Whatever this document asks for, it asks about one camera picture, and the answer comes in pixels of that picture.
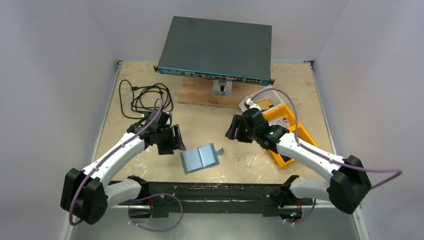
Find silver items in bin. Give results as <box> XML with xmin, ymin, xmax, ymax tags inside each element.
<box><xmin>269</xmin><ymin>116</ymin><xmax>291</xmax><ymax>129</ymax></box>

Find yellow bin middle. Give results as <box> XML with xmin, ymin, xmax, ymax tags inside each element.
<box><xmin>263</xmin><ymin>104</ymin><xmax>297</xmax><ymax>132</ymax></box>

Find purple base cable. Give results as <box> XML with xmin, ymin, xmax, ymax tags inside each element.
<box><xmin>283</xmin><ymin>198</ymin><xmax>317</xmax><ymax>226</ymax></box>
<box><xmin>127</xmin><ymin>194</ymin><xmax>184</xmax><ymax>233</ymax></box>

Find aluminium frame rail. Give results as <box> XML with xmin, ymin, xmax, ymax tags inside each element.
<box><xmin>72</xmin><ymin>198</ymin><xmax>119</xmax><ymax>215</ymax></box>

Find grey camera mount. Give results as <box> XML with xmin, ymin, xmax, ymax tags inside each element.
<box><xmin>212</xmin><ymin>79</ymin><xmax>233</xmax><ymax>97</ymax></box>

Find gold cards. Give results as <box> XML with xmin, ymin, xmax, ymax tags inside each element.
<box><xmin>256</xmin><ymin>99</ymin><xmax>274</xmax><ymax>112</ymax></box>

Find grey network switch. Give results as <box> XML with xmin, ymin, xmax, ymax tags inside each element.
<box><xmin>154</xmin><ymin>16</ymin><xmax>275</xmax><ymax>86</ymax></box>

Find yellow bin front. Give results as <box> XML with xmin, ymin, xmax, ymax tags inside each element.
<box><xmin>268</xmin><ymin>123</ymin><xmax>317</xmax><ymax>168</ymax></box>

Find white plastic bin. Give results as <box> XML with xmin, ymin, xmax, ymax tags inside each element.
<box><xmin>238</xmin><ymin>90</ymin><xmax>285</xmax><ymax>112</ymax></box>

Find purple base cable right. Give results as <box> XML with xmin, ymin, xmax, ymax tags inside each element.
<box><xmin>283</xmin><ymin>198</ymin><xmax>317</xmax><ymax>226</ymax></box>

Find black coiled cable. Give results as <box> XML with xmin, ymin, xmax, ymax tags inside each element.
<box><xmin>118</xmin><ymin>79</ymin><xmax>174</xmax><ymax>120</ymax></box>

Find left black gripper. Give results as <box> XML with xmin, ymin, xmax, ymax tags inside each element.
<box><xmin>156</xmin><ymin>124</ymin><xmax>185</xmax><ymax>155</ymax></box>

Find blue card holder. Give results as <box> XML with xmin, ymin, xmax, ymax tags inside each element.
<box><xmin>180</xmin><ymin>143</ymin><xmax>224</xmax><ymax>175</ymax></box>

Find yellow bin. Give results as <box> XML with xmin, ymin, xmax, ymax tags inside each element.
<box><xmin>263</xmin><ymin>104</ymin><xmax>297</xmax><ymax>132</ymax></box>
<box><xmin>268</xmin><ymin>123</ymin><xmax>317</xmax><ymax>168</ymax></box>

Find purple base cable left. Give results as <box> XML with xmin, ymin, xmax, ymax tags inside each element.
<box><xmin>127</xmin><ymin>194</ymin><xmax>184</xmax><ymax>233</ymax></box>

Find wooden board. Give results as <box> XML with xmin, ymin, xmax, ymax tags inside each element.
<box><xmin>178</xmin><ymin>77</ymin><xmax>264</xmax><ymax>109</ymax></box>

